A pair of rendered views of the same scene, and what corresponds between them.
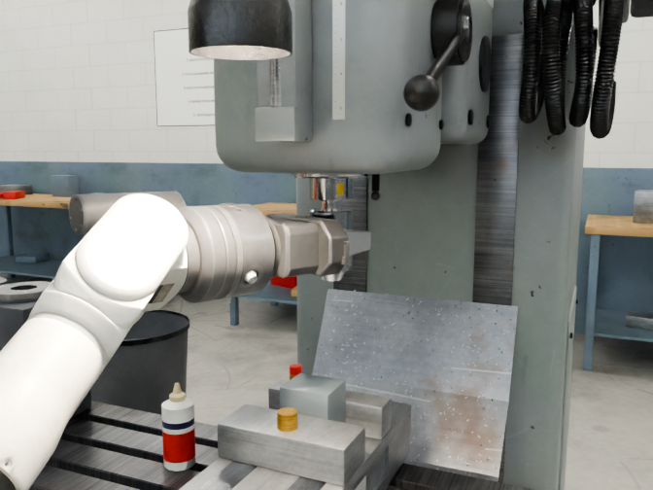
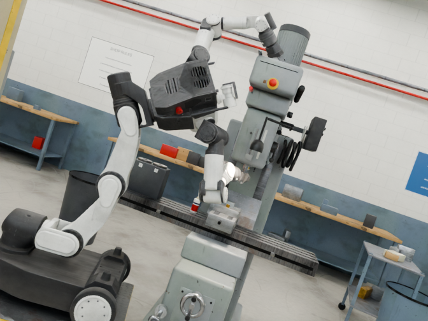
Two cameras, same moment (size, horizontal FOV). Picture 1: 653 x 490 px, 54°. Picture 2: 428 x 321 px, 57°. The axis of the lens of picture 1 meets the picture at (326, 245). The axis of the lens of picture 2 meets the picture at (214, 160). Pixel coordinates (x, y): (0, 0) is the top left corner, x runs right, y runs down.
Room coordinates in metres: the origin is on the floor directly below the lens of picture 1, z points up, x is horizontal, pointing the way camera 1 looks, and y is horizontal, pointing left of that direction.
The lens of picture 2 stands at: (-1.46, 0.80, 1.40)
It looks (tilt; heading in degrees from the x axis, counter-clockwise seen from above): 3 degrees down; 344
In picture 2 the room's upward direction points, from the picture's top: 19 degrees clockwise
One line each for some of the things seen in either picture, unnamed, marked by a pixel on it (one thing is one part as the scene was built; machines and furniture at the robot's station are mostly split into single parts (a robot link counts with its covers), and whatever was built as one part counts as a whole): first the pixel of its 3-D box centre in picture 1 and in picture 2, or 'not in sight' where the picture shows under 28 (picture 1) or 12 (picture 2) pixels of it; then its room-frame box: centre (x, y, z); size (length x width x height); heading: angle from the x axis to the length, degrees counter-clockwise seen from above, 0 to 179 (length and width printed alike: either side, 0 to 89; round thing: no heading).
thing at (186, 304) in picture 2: not in sight; (193, 302); (0.23, 0.19, 0.63); 0.16 x 0.12 x 0.12; 157
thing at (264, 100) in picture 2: not in sight; (268, 105); (0.73, -0.02, 1.68); 0.34 x 0.24 x 0.10; 157
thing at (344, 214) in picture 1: (331, 213); not in sight; (0.69, -0.01, 1.26); 0.05 x 0.05 x 0.01
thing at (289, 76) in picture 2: not in sight; (275, 83); (0.70, -0.01, 1.81); 0.47 x 0.26 x 0.16; 157
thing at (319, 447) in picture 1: (291, 441); (226, 210); (0.64, 0.04, 1.02); 0.15 x 0.06 x 0.04; 66
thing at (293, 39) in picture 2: not in sight; (287, 53); (0.92, -0.10, 2.05); 0.20 x 0.20 x 0.32
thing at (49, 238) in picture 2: not in sight; (62, 237); (0.54, 0.85, 0.68); 0.21 x 0.20 x 0.13; 81
